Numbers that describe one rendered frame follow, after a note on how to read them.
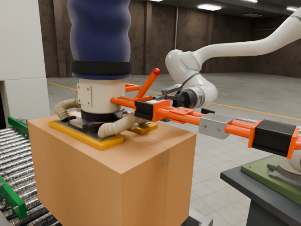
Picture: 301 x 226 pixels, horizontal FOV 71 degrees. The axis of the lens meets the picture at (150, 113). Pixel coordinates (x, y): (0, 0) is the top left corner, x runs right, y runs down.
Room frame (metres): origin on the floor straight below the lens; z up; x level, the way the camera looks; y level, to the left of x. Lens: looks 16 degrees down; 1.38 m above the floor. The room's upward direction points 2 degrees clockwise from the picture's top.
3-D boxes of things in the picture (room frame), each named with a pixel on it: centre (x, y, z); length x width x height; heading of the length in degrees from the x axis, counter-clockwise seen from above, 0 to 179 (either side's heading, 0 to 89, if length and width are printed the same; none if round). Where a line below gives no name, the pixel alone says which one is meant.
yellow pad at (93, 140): (0.75, 0.25, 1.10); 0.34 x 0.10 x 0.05; 52
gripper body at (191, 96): (0.78, -0.12, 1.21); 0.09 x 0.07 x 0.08; 141
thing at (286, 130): (0.44, -0.28, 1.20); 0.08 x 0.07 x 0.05; 52
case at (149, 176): (0.82, 0.17, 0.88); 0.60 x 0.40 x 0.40; 50
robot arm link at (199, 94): (0.84, -0.16, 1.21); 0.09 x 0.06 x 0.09; 51
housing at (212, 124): (0.53, -0.17, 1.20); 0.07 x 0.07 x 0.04; 52
